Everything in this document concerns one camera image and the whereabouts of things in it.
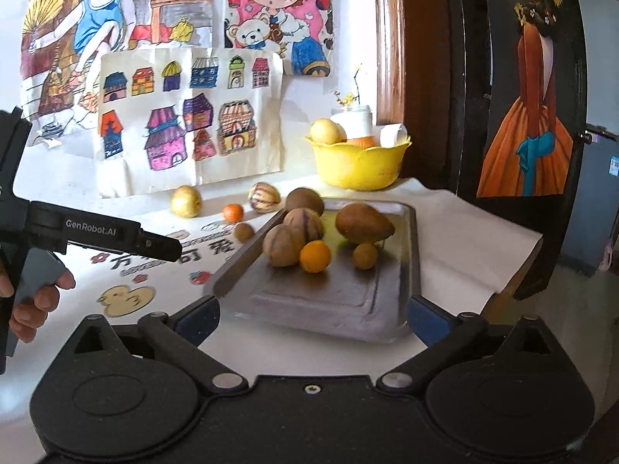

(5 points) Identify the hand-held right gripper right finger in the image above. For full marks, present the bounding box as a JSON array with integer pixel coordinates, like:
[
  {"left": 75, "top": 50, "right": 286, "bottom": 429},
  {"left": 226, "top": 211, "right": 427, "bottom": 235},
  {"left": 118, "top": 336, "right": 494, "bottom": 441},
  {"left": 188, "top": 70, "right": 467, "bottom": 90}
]
[{"left": 376, "top": 295, "right": 557, "bottom": 393}]

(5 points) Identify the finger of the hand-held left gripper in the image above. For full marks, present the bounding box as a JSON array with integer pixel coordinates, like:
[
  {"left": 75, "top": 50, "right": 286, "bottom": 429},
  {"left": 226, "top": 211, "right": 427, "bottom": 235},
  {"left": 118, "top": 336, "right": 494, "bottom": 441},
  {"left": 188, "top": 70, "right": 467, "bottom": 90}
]
[{"left": 138, "top": 226, "right": 183, "bottom": 263}]

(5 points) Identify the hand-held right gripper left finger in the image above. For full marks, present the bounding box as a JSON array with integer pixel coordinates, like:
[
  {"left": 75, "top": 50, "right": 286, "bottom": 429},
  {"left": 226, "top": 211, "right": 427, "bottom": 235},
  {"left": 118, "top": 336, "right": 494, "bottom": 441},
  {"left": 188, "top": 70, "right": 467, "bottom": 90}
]
[{"left": 72, "top": 294, "right": 249, "bottom": 394}]

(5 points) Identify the round yellow fruit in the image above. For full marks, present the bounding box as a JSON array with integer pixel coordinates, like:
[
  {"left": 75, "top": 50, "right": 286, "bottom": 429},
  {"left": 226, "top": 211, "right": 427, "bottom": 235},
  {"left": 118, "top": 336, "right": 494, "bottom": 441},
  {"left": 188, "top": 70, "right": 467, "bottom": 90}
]
[{"left": 171, "top": 185, "right": 202, "bottom": 218}]

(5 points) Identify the metal tray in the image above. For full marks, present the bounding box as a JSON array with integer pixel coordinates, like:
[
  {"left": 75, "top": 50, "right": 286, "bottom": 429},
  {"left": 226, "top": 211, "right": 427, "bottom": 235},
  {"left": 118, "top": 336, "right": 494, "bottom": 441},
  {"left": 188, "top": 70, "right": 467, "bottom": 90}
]
[{"left": 203, "top": 198, "right": 421, "bottom": 344}]

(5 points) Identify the striped pepino melon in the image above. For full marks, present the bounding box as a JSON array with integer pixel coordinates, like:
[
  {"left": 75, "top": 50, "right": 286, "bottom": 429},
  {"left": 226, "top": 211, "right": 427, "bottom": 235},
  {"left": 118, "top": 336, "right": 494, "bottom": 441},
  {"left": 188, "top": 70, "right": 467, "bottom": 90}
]
[
  {"left": 248, "top": 182, "right": 281, "bottom": 214},
  {"left": 283, "top": 208, "right": 324, "bottom": 242},
  {"left": 262, "top": 223, "right": 307, "bottom": 268}
]

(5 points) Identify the large yellow-brown mango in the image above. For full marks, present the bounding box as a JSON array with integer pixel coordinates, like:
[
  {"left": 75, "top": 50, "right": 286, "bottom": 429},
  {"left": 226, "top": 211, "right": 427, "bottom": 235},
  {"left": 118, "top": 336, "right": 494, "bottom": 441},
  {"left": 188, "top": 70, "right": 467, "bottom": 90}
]
[{"left": 335, "top": 203, "right": 396, "bottom": 245}]

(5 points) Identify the brown oval fruit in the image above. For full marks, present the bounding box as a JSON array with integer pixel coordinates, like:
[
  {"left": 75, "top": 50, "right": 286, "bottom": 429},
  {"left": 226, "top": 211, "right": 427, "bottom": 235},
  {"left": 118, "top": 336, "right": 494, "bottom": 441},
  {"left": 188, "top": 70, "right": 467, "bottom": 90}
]
[{"left": 286, "top": 188, "right": 325, "bottom": 217}]

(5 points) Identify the person's left hand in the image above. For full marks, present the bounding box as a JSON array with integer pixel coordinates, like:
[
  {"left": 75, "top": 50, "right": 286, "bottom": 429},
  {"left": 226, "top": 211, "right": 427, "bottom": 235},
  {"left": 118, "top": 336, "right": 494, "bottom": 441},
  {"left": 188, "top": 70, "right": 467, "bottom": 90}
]
[{"left": 0, "top": 271, "right": 75, "bottom": 344}]

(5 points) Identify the yellow plastic bowl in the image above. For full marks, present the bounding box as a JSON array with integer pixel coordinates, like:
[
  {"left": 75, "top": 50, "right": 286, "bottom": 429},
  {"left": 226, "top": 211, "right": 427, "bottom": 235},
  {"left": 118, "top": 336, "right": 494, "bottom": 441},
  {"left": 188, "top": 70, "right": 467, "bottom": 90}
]
[{"left": 304, "top": 135, "right": 413, "bottom": 191}]

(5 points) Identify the white paper cup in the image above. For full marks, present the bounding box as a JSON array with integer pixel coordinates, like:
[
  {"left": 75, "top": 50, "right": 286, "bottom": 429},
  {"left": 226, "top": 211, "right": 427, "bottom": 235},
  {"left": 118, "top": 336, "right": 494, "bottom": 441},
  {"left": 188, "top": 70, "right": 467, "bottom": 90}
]
[{"left": 380, "top": 123, "right": 411, "bottom": 148}]

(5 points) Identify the pale yellow fruit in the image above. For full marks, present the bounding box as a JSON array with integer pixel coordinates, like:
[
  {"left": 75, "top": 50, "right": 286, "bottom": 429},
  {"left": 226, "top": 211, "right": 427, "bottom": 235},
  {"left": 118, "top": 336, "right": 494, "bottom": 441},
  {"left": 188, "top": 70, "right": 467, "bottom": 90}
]
[{"left": 309, "top": 118, "right": 346, "bottom": 145}]

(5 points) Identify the grey cabinet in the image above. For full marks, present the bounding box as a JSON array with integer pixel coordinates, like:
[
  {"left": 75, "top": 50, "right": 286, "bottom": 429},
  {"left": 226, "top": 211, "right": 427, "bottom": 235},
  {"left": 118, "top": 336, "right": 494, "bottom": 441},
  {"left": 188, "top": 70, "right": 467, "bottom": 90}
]
[{"left": 561, "top": 126, "right": 619, "bottom": 276}]

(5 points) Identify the white jar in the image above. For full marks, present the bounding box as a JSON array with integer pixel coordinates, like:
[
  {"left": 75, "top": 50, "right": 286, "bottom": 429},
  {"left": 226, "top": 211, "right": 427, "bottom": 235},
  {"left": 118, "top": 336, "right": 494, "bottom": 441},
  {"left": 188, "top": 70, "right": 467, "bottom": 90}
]
[{"left": 330, "top": 105, "right": 374, "bottom": 141}]

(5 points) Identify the black painted figure panel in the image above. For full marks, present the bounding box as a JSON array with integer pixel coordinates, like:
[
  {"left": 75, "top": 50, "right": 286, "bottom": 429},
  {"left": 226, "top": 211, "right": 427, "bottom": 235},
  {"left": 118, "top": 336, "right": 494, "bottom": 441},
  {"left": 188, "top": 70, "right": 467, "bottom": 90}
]
[{"left": 455, "top": 0, "right": 588, "bottom": 300}]

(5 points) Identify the dark wooden door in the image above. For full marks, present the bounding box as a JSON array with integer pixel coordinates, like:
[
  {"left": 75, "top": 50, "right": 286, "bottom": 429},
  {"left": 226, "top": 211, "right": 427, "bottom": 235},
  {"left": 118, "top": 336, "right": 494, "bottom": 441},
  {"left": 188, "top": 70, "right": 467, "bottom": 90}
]
[{"left": 401, "top": 0, "right": 465, "bottom": 194}]

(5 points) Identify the yellow flower sprig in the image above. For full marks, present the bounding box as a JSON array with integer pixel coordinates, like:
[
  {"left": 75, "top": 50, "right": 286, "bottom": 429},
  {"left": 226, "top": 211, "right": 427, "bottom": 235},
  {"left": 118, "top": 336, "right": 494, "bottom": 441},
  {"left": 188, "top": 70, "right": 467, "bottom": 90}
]
[{"left": 333, "top": 64, "right": 364, "bottom": 109}]

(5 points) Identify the houses drawing wall poster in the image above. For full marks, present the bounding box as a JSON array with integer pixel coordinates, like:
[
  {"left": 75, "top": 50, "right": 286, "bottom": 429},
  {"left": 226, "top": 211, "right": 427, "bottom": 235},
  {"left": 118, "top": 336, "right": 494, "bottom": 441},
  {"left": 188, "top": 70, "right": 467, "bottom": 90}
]
[{"left": 95, "top": 46, "right": 286, "bottom": 199}]

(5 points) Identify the fan drawing wall poster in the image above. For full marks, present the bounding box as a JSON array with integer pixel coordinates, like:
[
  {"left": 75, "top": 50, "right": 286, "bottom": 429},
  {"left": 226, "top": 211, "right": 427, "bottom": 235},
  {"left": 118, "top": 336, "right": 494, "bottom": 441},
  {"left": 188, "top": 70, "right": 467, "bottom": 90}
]
[{"left": 19, "top": 0, "right": 218, "bottom": 148}]

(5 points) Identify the teddy bear drawing wall poster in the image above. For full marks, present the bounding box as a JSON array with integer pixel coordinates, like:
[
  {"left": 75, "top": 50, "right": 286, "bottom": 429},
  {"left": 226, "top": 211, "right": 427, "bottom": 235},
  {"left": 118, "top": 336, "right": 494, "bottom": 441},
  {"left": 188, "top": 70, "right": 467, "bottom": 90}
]
[{"left": 223, "top": 0, "right": 335, "bottom": 78}]

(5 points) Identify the brown wooden door frame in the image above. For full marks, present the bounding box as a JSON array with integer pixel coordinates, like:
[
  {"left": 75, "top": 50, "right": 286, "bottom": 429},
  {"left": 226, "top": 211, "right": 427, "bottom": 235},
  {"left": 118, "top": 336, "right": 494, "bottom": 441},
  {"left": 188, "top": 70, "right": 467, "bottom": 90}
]
[{"left": 373, "top": 0, "right": 407, "bottom": 126}]

